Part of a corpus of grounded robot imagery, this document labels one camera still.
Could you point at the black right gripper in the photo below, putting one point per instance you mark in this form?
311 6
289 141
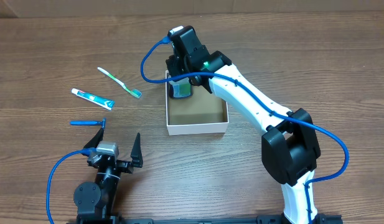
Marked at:
172 64

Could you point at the blue disposable razor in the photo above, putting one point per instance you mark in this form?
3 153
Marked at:
101 123

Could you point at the teal white toothpaste tube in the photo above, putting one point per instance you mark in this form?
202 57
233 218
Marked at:
100 101

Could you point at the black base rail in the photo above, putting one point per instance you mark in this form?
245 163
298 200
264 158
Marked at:
260 219

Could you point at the pink open cardboard box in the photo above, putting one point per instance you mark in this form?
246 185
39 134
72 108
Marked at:
201 113

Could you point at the green white toothbrush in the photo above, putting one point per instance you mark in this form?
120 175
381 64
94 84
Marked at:
134 92

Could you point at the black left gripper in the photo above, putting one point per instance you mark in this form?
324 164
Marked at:
117 166

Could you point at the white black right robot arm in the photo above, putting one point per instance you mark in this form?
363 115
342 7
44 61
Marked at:
289 145

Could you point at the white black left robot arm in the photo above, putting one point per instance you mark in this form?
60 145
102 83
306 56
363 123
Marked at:
95 200

